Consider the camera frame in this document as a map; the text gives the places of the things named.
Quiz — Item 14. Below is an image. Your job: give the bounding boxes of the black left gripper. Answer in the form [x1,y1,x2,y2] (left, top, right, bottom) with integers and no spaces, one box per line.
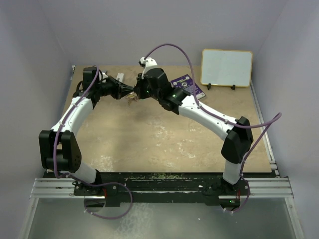
[95,76,134,100]

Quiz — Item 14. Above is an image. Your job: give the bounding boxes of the large metal keyring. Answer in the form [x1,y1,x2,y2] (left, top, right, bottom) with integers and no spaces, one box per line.
[126,92,139,105]

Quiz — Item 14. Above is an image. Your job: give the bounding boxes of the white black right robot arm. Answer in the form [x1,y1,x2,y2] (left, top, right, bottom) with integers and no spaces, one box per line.
[134,68,253,195]

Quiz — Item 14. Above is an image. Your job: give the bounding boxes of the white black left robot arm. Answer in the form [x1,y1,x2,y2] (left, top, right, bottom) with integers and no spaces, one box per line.
[38,66,134,195]

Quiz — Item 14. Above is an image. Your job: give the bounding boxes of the white stapler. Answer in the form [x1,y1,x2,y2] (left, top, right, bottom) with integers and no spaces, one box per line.
[117,73,124,81]

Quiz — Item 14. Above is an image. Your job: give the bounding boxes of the purple paperback book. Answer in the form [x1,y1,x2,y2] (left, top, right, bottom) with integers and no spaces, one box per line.
[171,74,206,100]

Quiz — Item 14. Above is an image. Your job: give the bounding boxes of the black whiteboard stand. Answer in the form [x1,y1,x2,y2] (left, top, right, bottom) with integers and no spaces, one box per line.
[207,83,236,90]

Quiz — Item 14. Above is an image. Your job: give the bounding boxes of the yellow framed whiteboard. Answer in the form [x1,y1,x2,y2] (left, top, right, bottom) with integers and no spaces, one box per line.
[200,49,253,88]

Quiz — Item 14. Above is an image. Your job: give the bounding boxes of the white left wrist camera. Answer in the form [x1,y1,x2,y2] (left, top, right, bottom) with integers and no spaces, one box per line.
[99,70,108,81]

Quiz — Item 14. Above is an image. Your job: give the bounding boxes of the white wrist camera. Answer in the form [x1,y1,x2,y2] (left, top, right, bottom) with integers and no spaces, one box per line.
[99,70,108,81]
[139,57,158,79]

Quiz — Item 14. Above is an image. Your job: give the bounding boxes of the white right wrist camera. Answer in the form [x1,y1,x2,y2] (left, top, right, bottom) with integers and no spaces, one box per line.
[139,57,158,79]

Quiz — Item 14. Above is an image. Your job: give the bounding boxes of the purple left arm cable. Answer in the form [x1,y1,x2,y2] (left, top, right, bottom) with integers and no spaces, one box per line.
[52,66,134,220]

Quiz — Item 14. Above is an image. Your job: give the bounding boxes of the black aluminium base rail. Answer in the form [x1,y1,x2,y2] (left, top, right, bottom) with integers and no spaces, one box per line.
[29,170,295,207]

